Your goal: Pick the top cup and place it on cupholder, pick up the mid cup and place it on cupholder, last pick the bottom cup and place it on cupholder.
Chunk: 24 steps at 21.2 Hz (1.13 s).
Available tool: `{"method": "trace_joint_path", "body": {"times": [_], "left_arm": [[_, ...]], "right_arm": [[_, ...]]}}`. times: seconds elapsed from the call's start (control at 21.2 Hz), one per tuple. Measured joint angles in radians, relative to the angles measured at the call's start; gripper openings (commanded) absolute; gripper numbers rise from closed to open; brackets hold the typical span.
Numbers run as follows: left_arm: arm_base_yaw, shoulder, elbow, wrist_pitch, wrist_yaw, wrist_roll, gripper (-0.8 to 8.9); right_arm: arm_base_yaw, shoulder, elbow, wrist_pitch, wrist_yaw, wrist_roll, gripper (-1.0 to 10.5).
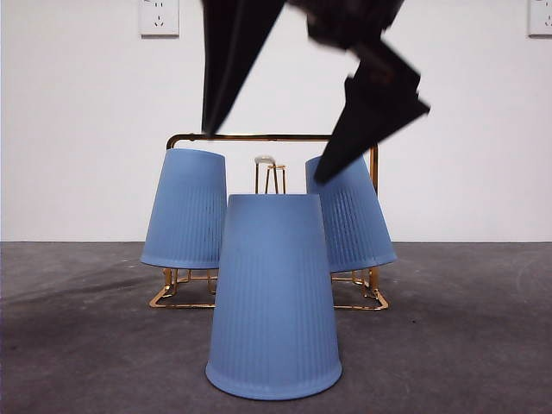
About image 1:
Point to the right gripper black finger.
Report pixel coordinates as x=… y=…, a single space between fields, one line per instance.
x=233 y=56
x=366 y=121

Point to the cracked blue ribbed cup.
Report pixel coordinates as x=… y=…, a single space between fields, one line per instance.
x=366 y=224

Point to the blue ribbed plastic cup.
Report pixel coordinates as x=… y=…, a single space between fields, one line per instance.
x=271 y=302
x=181 y=215

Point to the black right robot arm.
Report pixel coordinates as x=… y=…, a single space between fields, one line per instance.
x=345 y=17

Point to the white wall socket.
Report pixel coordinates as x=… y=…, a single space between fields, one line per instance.
x=540 y=19
x=158 y=19

